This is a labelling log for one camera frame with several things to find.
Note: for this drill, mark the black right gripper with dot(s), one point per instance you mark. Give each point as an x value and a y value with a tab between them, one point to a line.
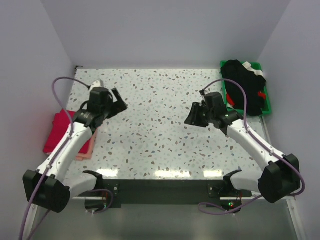
193	118

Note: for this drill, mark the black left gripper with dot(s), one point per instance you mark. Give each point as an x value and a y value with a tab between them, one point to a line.
118	106

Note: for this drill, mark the magenta red t shirt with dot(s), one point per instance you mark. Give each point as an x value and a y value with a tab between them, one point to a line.
60	125

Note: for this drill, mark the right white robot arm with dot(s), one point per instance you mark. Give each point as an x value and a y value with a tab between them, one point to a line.
280	173

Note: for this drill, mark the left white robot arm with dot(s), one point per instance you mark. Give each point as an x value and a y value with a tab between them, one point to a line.
46	187

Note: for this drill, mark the folded peach t shirt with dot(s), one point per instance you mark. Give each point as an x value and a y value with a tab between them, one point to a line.
86	151

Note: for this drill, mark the black t shirt in bin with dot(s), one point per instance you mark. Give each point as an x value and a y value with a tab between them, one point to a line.
251	84

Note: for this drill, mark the red garment in bin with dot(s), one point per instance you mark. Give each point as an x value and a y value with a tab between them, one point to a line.
232	103

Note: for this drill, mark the green plastic bin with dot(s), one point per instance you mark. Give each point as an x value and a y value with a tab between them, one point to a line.
257	66

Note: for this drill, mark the white garment in bin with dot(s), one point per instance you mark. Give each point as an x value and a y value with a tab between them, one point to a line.
249	67

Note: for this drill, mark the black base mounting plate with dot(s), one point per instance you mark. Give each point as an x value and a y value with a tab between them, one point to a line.
170	192

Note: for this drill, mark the aluminium rail frame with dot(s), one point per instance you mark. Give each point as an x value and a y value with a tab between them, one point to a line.
28	228

